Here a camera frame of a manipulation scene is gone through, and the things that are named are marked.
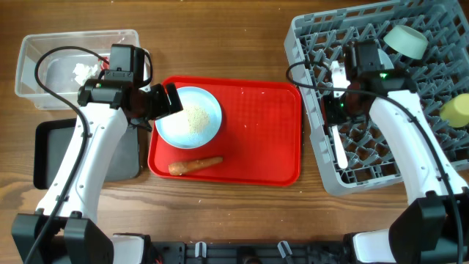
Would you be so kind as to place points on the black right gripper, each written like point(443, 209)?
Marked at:
point(331, 116)

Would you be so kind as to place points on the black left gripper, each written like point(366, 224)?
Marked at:
point(161, 105)

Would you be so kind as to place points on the light blue plate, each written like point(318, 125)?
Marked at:
point(171, 130)

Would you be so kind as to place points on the white plastic spoon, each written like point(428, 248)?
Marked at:
point(339, 148)

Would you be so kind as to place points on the orange carrot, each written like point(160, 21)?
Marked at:
point(184, 167)

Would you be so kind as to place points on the green bowl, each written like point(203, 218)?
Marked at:
point(407, 41)

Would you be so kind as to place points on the yellow cup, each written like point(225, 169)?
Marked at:
point(455, 112)

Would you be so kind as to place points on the light blue bowl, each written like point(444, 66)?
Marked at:
point(385, 60)

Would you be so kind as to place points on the red snack wrapper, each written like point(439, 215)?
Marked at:
point(103, 63)

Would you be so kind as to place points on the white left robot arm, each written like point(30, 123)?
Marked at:
point(63, 228)

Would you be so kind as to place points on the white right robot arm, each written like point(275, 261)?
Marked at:
point(434, 227)

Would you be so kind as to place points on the grey dishwasher rack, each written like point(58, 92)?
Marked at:
point(315, 40)

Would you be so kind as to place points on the black waste tray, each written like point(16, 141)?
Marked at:
point(53, 137)

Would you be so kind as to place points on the pile of rice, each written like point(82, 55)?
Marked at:
point(194, 119)

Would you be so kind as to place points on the red serving tray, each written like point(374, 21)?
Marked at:
point(259, 139)

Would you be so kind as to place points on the crumpled white tissue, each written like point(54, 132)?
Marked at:
point(83, 72)

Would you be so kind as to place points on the clear plastic bin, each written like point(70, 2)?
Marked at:
point(56, 70)

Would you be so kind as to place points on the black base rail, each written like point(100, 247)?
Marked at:
point(201, 252)

